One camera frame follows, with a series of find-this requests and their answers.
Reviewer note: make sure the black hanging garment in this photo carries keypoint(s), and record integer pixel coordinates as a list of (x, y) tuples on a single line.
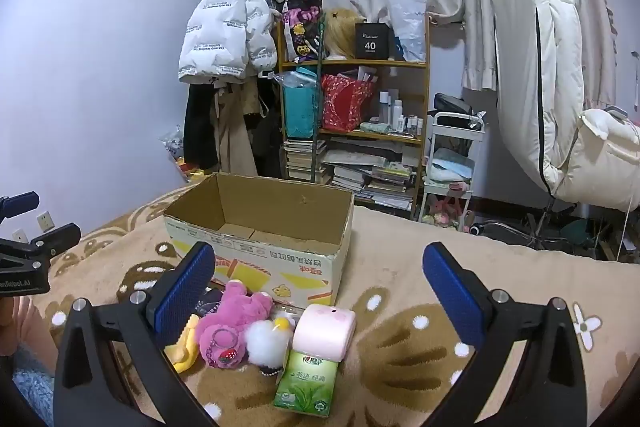
[(267, 132)]

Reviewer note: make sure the pink plush bear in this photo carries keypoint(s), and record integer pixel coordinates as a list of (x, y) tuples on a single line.
[(240, 312)]

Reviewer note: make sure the white cart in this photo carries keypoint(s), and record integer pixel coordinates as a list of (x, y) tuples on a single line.
[(457, 137)]

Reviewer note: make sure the wooden shelf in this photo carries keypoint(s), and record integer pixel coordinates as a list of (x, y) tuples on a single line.
[(372, 63)]

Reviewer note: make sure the green tissue pack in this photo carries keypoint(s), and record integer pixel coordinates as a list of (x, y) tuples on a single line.
[(305, 382)]

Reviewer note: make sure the red bag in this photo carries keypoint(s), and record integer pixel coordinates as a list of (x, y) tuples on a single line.
[(345, 104)]

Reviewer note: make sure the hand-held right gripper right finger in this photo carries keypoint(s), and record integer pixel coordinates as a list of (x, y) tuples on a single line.
[(450, 297)]

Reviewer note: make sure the dark hanging coat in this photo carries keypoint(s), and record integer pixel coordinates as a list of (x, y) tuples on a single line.
[(200, 127)]

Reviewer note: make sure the pile of books and papers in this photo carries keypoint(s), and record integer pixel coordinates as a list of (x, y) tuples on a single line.
[(370, 177)]

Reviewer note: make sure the row of white bottles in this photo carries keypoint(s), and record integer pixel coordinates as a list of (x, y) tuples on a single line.
[(397, 112)]

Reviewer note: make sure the beige hanging bag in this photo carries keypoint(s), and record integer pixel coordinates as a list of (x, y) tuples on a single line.
[(235, 132)]

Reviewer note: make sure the stack of books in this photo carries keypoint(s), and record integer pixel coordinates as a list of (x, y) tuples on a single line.
[(300, 159)]

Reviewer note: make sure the white wall socket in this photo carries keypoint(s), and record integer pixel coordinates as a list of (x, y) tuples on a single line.
[(20, 236), (45, 221)]

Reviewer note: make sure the teal bag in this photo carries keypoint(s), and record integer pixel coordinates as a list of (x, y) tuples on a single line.
[(299, 112)]

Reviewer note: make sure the yellow plush toy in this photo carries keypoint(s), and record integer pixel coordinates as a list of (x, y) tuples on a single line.
[(185, 349)]

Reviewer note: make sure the purple printed bag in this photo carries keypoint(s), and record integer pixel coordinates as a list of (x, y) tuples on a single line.
[(300, 27)]

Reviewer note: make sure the white puffer jacket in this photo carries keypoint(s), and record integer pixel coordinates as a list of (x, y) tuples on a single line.
[(225, 22)]

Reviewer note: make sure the black patterned pouch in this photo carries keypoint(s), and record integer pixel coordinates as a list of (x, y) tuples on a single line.
[(210, 302)]

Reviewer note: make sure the cardboard box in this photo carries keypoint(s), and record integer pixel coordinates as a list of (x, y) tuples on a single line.
[(280, 264)]

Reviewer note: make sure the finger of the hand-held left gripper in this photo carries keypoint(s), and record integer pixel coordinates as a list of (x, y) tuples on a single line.
[(20, 203), (57, 237)]

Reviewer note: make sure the person's left forearm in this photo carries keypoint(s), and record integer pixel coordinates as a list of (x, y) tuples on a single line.
[(27, 327)]

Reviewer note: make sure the blue fuzzy clothing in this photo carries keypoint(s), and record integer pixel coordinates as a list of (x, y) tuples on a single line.
[(32, 387)]

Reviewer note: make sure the plastic bag with items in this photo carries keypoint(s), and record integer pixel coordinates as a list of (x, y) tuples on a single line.
[(175, 147)]

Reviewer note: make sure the clear plastic bag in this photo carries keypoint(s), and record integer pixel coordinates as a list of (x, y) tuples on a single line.
[(407, 22)]

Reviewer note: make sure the office chair base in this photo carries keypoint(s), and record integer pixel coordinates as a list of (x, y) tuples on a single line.
[(535, 232)]

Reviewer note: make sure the white plush duck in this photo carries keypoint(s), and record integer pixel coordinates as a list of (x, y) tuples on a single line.
[(265, 342)]

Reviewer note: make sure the black box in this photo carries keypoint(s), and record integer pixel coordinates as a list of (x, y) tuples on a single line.
[(372, 42)]

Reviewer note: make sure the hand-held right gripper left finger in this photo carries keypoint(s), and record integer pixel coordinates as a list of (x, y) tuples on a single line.
[(185, 292)]

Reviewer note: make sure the pink tissue roll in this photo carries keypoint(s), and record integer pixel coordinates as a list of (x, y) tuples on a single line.
[(322, 332)]

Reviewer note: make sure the pink plush toys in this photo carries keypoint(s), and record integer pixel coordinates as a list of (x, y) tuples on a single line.
[(445, 212)]

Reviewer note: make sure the blonde wig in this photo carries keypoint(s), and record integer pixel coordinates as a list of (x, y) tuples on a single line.
[(340, 34)]

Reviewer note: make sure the folded light cloths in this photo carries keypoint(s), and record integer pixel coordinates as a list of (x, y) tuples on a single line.
[(450, 167)]

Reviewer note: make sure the beige printed blanket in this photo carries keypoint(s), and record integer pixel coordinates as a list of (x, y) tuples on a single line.
[(400, 257)]

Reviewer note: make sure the black device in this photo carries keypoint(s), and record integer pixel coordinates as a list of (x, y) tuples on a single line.
[(452, 112)]

